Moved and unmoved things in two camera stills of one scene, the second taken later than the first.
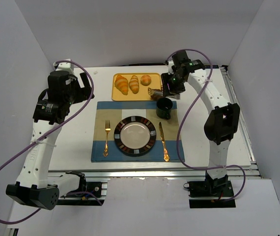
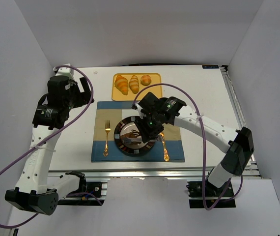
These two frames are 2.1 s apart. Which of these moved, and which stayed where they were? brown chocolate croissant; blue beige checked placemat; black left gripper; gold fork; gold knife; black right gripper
Moved: brown chocolate croissant; black right gripper
Stayed: blue beige checked placemat; black left gripper; gold fork; gold knife
